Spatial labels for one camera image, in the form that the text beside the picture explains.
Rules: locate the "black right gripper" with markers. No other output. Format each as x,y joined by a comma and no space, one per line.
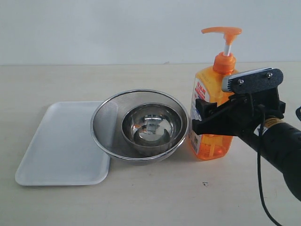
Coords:
251,114

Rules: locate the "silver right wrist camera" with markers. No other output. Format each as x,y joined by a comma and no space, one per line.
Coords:
252,81

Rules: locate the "white rectangular plastic tray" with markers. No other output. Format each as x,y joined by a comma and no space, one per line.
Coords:
62,151

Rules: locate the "steel mesh strainer basket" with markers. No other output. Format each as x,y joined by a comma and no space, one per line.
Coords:
107,119

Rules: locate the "small stainless steel bowl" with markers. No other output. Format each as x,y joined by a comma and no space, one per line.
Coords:
152,128

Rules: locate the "orange pump soap bottle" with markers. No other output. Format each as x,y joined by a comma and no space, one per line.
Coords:
208,95

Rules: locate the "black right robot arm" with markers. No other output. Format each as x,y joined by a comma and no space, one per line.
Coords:
281,147

